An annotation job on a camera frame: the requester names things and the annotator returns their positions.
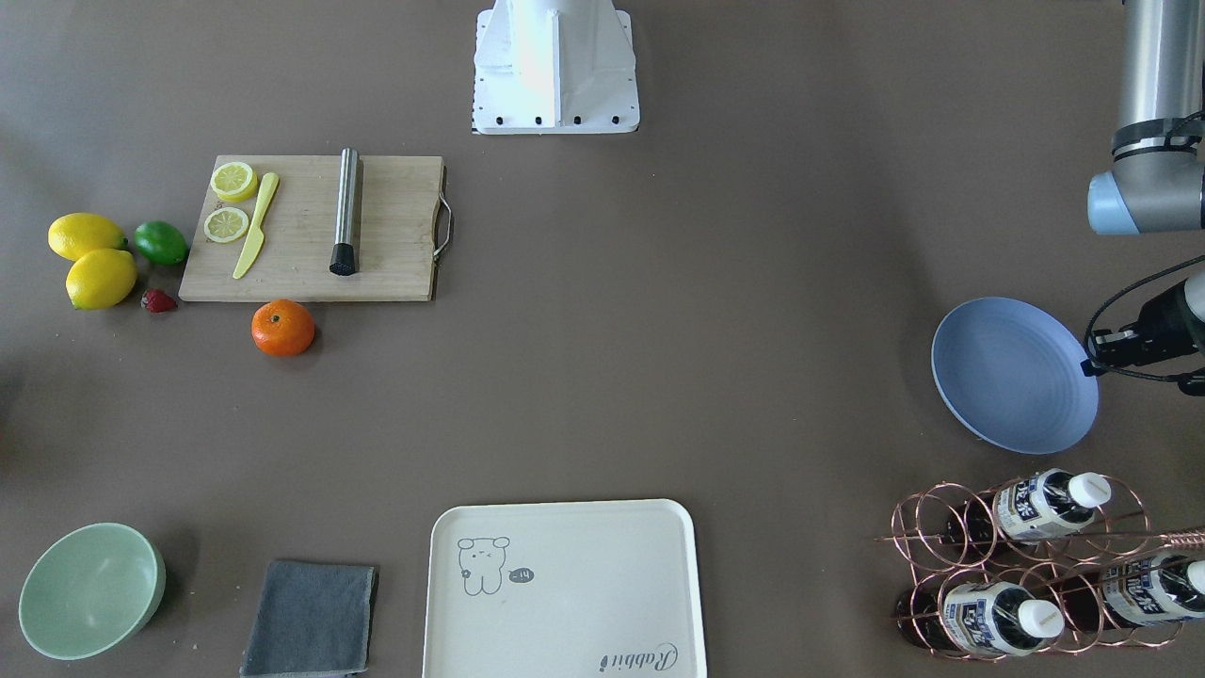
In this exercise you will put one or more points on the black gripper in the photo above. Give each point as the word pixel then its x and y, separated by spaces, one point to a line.
pixel 1165 327

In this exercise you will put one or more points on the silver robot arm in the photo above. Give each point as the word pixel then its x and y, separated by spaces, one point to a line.
pixel 1155 183

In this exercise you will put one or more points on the blue plate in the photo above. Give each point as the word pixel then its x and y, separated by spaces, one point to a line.
pixel 1012 374

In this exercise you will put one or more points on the top bottle white cap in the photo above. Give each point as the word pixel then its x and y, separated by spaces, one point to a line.
pixel 1051 504

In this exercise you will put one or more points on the bottom bottle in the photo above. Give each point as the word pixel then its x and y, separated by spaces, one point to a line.
pixel 1144 592
pixel 978 620

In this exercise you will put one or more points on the cream tray with bear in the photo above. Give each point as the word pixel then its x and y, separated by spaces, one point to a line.
pixel 569 589

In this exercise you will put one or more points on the bamboo cutting board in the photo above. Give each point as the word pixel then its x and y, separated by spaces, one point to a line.
pixel 396 235

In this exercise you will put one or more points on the steel muddler black tip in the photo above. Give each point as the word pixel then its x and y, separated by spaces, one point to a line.
pixel 343 261

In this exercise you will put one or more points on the orange fruit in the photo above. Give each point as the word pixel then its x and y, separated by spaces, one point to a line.
pixel 282 328

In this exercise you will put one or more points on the grey folded cloth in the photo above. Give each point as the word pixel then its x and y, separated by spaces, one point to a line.
pixel 313 620

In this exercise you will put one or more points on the yellow plastic knife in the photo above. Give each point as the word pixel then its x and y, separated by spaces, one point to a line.
pixel 255 236

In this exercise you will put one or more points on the thick lemon slice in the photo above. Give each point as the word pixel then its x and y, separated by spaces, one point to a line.
pixel 234 182

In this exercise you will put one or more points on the thin lemon slice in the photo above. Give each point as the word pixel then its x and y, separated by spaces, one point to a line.
pixel 226 224

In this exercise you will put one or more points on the green lime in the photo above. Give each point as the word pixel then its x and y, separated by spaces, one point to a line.
pixel 161 243

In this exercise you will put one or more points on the red strawberry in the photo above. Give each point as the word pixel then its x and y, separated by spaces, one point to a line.
pixel 157 301

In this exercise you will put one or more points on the lower yellow lemon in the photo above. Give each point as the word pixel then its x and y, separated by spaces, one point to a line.
pixel 101 278

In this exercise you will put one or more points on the yellow lemon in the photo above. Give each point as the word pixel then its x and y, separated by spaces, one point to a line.
pixel 74 235
pixel 101 278

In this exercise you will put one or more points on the upper yellow lemon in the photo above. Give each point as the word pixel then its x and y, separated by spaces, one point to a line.
pixel 74 235

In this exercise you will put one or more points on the green bowl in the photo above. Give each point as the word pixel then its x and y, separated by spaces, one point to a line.
pixel 91 591

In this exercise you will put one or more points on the copper wire bottle rack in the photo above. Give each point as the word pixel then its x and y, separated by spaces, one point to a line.
pixel 1121 531

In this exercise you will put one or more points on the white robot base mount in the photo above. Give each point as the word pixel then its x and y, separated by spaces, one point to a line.
pixel 554 68

